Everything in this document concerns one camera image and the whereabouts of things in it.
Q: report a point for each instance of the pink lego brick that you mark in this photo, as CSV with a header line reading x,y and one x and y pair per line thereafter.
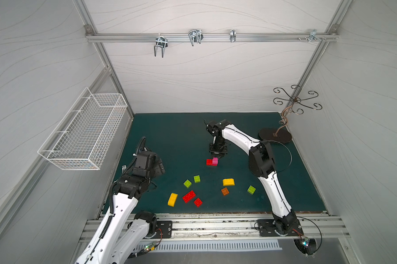
x,y
215,161

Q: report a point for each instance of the yellow curved lego brick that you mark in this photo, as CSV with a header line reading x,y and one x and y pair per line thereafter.
x,y
228,182

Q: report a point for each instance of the white wire basket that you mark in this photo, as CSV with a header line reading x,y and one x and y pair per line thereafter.
x,y
82,138

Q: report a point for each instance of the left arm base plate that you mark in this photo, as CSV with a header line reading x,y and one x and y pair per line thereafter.
x,y
163,230

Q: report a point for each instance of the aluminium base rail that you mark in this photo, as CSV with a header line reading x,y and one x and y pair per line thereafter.
x,y
240,226

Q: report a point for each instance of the metal clip hook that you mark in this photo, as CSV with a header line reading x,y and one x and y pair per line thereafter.
x,y
161,44
195,36
312,37
232,35

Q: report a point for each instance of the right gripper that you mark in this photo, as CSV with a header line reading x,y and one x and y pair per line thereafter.
x,y
218,150

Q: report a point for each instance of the orange lego brick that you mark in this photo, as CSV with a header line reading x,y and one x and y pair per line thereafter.
x,y
225,191

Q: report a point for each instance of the yellow lego brick left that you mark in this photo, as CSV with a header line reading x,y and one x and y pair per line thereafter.
x,y
172,199

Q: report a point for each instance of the green lego brick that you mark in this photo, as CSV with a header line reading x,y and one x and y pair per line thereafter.
x,y
197,179
251,190
187,183

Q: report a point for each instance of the red long lego brick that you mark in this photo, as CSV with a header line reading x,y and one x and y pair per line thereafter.
x,y
189,196

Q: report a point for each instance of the red small lego brick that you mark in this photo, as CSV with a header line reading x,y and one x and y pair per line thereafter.
x,y
198,202

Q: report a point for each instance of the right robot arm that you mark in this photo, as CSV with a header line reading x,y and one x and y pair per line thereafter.
x,y
261,165

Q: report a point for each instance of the black metal hook stand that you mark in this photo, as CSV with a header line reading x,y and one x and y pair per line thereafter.
x,y
295,105

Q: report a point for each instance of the left metal clip hook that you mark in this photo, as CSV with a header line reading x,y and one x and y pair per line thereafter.
x,y
161,44

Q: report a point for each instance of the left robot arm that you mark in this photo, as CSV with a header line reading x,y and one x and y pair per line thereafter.
x,y
114,241

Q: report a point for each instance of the right metal clip hook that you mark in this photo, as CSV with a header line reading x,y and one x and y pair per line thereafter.
x,y
312,37

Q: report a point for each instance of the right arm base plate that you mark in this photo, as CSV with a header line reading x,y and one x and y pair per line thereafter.
x,y
267,228

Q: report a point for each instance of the horizontal aluminium rail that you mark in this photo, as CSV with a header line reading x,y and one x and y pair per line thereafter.
x,y
207,37

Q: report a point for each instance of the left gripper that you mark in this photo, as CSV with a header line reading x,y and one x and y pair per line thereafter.
x,y
157,168

